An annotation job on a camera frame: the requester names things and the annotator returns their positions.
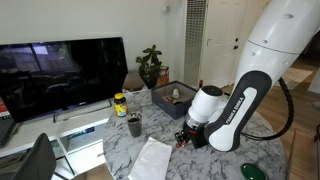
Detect white paper napkin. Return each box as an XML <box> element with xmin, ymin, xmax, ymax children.
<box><xmin>127</xmin><ymin>136</ymin><xmax>174</xmax><ymax>180</ymax></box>

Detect brown snack packets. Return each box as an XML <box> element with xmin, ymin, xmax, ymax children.
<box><xmin>161</xmin><ymin>95</ymin><xmax>175</xmax><ymax>105</ymax></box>

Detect green round lid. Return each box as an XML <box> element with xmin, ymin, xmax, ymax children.
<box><xmin>240</xmin><ymin>162</ymin><xmax>268</xmax><ymax>180</ymax></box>

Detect dark blue flat box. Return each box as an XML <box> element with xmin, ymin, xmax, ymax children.
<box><xmin>67</xmin><ymin>126</ymin><xmax>96</xmax><ymax>141</ymax></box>

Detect dark plastic cup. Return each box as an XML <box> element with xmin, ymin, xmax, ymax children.
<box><xmin>126</xmin><ymin>112</ymin><xmax>144</xmax><ymax>139</ymax></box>

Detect white panel door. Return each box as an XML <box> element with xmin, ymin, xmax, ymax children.
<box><xmin>199</xmin><ymin>0</ymin><xmax>268</xmax><ymax>91</ymax></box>

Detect white round wall thermostat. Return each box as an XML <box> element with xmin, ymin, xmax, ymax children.
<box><xmin>161</xmin><ymin>2</ymin><xmax>172</xmax><ymax>15</ymax></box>

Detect dark gray flat device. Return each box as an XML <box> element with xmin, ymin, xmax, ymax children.
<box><xmin>0</xmin><ymin>115</ymin><xmax>17</xmax><ymax>148</ymax></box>

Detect dark blue open box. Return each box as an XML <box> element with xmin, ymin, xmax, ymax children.
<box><xmin>150</xmin><ymin>80</ymin><xmax>198</xmax><ymax>121</ymax></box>

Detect green potted plant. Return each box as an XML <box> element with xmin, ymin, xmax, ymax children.
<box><xmin>135</xmin><ymin>44</ymin><xmax>165</xmax><ymax>90</ymax></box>

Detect black flat screen television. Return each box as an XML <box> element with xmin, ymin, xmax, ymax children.
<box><xmin>0</xmin><ymin>36</ymin><xmax>129</xmax><ymax>125</ymax></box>

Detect white wall heater grille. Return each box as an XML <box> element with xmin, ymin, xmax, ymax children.
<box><xmin>183</xmin><ymin>0</ymin><xmax>209</xmax><ymax>88</ymax></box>

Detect small white bottle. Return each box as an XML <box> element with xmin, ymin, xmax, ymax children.
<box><xmin>171</xmin><ymin>87</ymin><xmax>181</xmax><ymax>100</ymax></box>

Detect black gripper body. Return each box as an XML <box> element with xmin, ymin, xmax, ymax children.
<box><xmin>181</xmin><ymin>120</ymin><xmax>210</xmax><ymax>150</ymax></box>

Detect brown cardboard box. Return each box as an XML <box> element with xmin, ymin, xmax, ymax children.
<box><xmin>121</xmin><ymin>72</ymin><xmax>148</xmax><ymax>93</ymax></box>

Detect white television stand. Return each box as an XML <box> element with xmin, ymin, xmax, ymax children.
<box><xmin>0</xmin><ymin>89</ymin><xmax>149</xmax><ymax>180</ymax></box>

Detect yellow lid vitamin bottle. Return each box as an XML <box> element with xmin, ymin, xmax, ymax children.
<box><xmin>113</xmin><ymin>92</ymin><xmax>129</xmax><ymax>118</ymax></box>

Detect beige floor rug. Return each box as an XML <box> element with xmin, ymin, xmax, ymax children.
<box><xmin>274</xmin><ymin>67</ymin><xmax>315</xmax><ymax>91</ymax></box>

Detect red white book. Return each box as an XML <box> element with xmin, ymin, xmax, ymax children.
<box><xmin>0</xmin><ymin>96</ymin><xmax>12</xmax><ymax>121</ymax></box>

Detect orange cardboard carton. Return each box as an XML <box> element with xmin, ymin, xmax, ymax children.
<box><xmin>155</xmin><ymin>65</ymin><xmax>171</xmax><ymax>88</ymax></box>

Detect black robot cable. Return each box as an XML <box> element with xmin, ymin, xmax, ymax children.
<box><xmin>240</xmin><ymin>77</ymin><xmax>295</xmax><ymax>142</ymax></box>

